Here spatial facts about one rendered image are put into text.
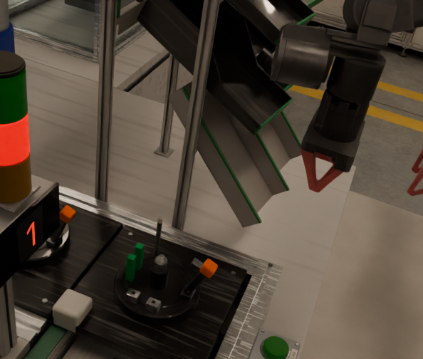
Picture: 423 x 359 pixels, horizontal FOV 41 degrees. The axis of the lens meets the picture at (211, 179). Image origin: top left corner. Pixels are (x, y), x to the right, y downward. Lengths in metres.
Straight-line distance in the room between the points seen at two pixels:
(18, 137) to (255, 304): 0.53
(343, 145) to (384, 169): 2.59
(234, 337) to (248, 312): 0.07
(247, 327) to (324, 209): 0.52
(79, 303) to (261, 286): 0.32
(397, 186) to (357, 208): 1.78
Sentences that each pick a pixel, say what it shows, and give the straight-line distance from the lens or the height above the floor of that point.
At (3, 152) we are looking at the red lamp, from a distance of 0.61.
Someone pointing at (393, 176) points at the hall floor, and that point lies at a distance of 3.27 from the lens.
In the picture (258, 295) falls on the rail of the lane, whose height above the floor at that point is 0.95.
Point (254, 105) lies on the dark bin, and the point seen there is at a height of 1.21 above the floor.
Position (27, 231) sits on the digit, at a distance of 0.68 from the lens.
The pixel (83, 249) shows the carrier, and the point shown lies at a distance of 1.00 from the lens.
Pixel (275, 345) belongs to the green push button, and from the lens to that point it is 0.91.
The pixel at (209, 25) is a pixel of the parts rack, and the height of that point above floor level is 1.35.
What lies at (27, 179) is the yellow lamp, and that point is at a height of 1.28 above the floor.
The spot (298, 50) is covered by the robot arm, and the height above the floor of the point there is 1.43.
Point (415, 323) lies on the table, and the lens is 1.20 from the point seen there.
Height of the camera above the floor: 1.67
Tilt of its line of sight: 36 degrees down
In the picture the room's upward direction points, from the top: 11 degrees clockwise
